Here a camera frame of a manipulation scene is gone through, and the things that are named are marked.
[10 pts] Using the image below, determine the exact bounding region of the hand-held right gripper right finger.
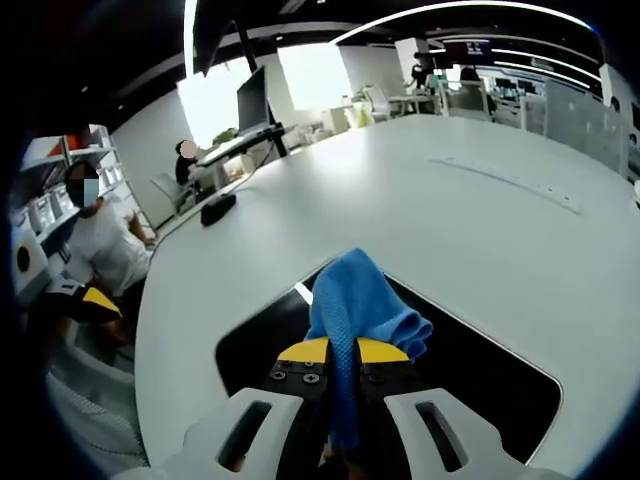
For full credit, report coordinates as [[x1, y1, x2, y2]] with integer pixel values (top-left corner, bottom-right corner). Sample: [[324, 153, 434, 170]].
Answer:
[[354, 337, 526, 480]]

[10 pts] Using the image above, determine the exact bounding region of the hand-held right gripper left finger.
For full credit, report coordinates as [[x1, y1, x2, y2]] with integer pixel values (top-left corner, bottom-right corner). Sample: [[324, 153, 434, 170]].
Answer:
[[182, 337, 334, 480]]

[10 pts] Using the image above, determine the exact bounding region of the blue cleaning cloth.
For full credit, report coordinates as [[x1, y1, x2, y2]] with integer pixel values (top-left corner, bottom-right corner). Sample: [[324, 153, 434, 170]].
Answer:
[[303, 247, 435, 451]]

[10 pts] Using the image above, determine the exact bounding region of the white storage shelf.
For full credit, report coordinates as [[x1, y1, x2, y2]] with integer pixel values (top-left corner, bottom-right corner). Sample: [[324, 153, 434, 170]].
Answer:
[[12, 123, 147, 262]]

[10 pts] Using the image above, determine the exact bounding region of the black case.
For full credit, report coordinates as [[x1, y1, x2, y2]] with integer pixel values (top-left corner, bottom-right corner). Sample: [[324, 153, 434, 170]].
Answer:
[[200, 191, 238, 228]]

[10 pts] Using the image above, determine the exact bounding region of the standing desk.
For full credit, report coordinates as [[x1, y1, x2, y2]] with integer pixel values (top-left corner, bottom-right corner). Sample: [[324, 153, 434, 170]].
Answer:
[[196, 124, 297, 167]]

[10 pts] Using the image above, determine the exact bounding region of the black computer monitor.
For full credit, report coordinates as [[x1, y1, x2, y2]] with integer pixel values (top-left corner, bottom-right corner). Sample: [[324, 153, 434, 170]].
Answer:
[[236, 64, 272, 134]]

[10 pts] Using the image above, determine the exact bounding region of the white power strip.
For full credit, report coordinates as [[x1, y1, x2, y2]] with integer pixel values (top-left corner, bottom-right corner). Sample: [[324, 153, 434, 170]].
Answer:
[[427, 156, 585, 217]]

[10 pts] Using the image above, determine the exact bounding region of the curved ceiling light strip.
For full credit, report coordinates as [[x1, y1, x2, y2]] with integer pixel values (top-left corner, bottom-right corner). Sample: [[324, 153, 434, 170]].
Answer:
[[182, 0, 200, 80], [333, 0, 597, 47]]

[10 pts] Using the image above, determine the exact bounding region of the black hanging panel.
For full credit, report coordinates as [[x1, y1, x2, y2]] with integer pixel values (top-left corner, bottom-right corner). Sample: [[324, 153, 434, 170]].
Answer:
[[191, 0, 237, 77]]

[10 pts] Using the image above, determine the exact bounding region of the white mesh office chair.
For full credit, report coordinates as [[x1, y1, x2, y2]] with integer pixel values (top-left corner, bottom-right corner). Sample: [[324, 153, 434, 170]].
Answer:
[[446, 79, 497, 117]]

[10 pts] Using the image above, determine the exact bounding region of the frosted glass partition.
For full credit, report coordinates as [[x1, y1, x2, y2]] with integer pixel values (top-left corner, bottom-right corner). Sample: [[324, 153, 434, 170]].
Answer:
[[541, 78, 630, 177]]

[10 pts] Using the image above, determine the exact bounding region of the wall screen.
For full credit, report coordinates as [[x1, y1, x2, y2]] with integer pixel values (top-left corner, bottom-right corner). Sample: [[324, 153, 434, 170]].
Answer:
[[443, 40, 493, 58]]

